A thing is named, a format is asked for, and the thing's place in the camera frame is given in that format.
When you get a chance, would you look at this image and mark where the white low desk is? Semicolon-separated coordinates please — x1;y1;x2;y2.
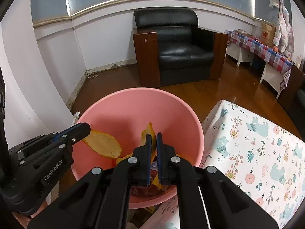
226;42;283;99

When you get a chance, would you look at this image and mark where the large orange peel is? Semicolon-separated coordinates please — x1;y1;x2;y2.
82;130;122;159

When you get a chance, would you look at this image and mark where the plaid checkered tablecloth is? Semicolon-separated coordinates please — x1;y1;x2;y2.
225;31;293;95

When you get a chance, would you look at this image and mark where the person's left hand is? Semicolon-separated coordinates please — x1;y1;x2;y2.
12;199;48;228

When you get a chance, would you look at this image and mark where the orange peel piece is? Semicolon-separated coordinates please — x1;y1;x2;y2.
140;122;158;162

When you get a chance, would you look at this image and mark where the brown paper bag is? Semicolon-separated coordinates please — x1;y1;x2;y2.
259;23;275;48

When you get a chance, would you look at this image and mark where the black leather armchair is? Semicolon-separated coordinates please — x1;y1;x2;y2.
279;65;304;140
133;7;227;88

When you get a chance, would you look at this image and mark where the orange fruit on desk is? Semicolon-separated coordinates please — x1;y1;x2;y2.
272;46;279;52

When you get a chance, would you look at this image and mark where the pink plastic trash bin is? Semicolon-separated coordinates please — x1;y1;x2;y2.
71;87;204;209

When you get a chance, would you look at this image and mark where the hanging floral padded jacket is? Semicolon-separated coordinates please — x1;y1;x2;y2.
269;0;294;60

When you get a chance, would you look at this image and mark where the floral bear tablecloth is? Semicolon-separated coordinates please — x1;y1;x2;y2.
139;99;305;229

